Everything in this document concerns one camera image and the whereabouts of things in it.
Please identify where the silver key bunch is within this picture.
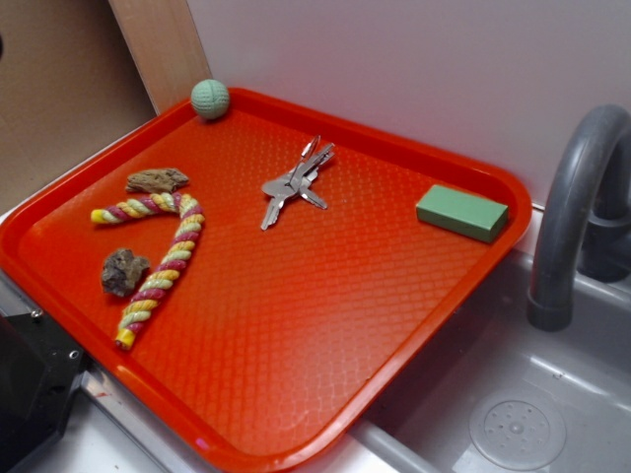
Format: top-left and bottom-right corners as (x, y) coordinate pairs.
(260, 135), (334, 231)

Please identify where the red plastic tray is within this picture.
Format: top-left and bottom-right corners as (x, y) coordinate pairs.
(1, 89), (531, 472)

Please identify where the green rectangular block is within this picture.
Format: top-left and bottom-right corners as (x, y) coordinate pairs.
(416, 184), (509, 243)

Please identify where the green textured ball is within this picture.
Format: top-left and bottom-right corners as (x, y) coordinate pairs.
(190, 79), (231, 120)

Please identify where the lower grey-brown rock chunk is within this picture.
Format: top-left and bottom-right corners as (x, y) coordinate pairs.
(101, 248), (150, 298)

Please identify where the light wooden board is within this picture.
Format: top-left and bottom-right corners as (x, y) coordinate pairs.
(109, 0), (212, 113)

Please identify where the grey toy faucet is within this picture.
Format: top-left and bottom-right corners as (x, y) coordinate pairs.
(527, 104), (630, 331)

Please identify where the black box at corner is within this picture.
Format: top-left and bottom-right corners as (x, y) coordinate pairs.
(1, 313), (86, 472)

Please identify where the multicolour twisted rope toy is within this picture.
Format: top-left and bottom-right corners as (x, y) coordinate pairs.
(90, 192), (205, 351)

